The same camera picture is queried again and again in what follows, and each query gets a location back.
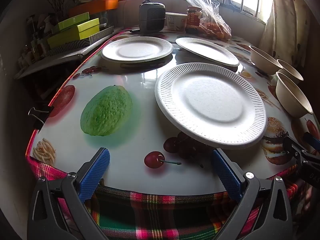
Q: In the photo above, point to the lime green box upper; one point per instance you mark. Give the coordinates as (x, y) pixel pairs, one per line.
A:
(70, 22)

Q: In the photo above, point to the beige pulp bowl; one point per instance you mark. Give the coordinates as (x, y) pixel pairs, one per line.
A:
(291, 97)
(290, 72)
(263, 61)

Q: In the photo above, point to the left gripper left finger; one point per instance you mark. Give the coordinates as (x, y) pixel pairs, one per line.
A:
(46, 220)

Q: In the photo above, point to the lime green box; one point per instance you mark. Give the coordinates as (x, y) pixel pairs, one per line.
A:
(75, 33)
(70, 22)

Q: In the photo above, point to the white plastic tub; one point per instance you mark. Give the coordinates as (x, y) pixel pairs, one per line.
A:
(176, 21)

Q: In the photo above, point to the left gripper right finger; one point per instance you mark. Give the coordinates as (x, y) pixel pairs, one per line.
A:
(262, 208)

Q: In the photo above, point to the striped grey flat box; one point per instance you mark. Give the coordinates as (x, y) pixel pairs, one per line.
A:
(82, 43)

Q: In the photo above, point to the lime green box lower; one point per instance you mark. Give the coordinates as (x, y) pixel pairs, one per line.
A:
(75, 33)

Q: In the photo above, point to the orange storage box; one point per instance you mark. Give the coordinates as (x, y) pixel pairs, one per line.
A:
(93, 7)

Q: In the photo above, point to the red label glass jar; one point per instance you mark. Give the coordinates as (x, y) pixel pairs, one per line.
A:
(193, 17)

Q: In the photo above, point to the white paper plate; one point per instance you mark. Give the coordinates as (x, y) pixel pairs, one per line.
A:
(137, 49)
(208, 50)
(212, 105)

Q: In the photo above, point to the black binder clip left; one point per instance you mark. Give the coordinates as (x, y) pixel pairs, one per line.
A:
(40, 115)

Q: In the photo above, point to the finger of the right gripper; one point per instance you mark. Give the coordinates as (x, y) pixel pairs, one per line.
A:
(304, 159)
(311, 140)

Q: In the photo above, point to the plastic bag of oranges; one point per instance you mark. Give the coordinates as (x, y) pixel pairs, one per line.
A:
(210, 21)

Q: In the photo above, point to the grey portable fan heater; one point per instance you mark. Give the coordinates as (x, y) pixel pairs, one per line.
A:
(151, 17)

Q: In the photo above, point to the plaid table cloth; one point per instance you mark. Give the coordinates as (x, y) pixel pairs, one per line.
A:
(132, 215)

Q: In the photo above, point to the grey side shelf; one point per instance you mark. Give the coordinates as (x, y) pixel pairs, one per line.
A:
(75, 54)

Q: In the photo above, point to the white paper plate front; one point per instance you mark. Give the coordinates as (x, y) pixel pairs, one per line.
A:
(212, 105)

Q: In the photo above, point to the floral beige curtain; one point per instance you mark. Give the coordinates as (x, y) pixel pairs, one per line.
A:
(286, 33)

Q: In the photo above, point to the fruit print table cover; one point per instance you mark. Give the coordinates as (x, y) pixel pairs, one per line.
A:
(112, 105)

